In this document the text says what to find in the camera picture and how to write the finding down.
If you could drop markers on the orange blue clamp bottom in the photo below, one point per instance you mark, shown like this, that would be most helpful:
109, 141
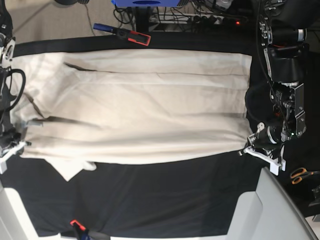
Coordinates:
83, 233

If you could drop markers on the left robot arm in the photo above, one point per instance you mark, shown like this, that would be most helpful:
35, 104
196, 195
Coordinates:
281, 46

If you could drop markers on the black table post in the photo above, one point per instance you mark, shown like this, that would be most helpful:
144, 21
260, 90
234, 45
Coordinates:
142, 15

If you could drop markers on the blue plastic box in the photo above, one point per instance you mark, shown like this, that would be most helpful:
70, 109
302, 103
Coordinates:
145, 3

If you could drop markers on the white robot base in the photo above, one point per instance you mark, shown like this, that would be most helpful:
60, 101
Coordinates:
275, 215
15, 223

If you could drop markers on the cream white T-shirt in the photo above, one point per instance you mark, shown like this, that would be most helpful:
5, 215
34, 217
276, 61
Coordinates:
131, 106

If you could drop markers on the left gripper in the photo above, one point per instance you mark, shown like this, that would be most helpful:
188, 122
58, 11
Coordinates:
269, 140

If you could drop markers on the blue orange clamp top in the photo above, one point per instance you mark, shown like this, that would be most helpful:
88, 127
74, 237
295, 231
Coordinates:
124, 34

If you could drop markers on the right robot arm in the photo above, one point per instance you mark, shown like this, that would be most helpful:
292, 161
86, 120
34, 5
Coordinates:
7, 47

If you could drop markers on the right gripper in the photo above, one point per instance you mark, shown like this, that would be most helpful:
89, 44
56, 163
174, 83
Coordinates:
9, 139

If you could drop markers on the white power strip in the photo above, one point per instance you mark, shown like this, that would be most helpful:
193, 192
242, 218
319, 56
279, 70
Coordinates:
183, 18

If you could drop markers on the orange handled scissors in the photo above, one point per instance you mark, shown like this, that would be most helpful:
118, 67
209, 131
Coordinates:
302, 173

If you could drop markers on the black table cloth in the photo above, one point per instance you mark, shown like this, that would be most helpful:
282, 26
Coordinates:
91, 197

